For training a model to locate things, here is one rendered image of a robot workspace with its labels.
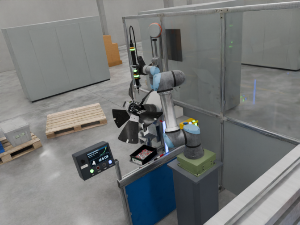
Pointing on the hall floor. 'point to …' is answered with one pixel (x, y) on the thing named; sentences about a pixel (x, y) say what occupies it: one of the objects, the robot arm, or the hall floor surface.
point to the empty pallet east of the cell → (74, 119)
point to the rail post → (125, 206)
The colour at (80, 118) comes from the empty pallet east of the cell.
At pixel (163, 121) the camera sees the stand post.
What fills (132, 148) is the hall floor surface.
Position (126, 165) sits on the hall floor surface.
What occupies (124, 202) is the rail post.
